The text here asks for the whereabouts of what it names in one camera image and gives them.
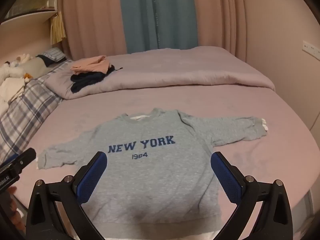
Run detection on pink folded garment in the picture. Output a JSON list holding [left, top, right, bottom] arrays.
[[70, 55, 112, 75]]

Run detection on white shelf cabinet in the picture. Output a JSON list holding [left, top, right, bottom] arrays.
[[0, 0, 60, 25]]

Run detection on pink duvet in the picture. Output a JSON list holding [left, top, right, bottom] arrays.
[[46, 46, 275, 100]]

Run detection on bed with pink sheet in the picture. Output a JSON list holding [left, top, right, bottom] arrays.
[[14, 46, 320, 240]]

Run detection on grey printed sweatshirt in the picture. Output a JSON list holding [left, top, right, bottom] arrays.
[[37, 108, 269, 240]]

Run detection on teal curtain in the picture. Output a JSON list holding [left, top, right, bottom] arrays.
[[117, 0, 200, 54]]

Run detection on pile of folded clothes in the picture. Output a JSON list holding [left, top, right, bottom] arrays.
[[70, 65, 123, 93]]

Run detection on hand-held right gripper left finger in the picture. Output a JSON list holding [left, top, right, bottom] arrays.
[[26, 151, 108, 240]]

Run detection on striped pillow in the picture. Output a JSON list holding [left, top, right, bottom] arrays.
[[37, 47, 67, 62]]

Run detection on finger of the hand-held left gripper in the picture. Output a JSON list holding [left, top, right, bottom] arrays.
[[7, 147, 37, 173]]

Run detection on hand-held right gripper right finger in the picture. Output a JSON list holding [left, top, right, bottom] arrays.
[[210, 151, 293, 240]]

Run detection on yellow curtain tassel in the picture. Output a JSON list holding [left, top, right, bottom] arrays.
[[50, 12, 67, 44]]

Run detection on plaid pillow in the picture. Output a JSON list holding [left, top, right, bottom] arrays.
[[0, 60, 73, 160]]

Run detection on white cloth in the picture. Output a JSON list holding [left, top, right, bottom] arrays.
[[0, 76, 25, 112]]

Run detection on person's left hand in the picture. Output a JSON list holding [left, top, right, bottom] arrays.
[[6, 186, 24, 230]]

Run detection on white wall socket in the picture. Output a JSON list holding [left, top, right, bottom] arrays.
[[302, 40, 320, 60]]

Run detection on pink curtain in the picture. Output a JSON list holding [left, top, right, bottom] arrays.
[[192, 0, 250, 63], [57, 0, 130, 60]]

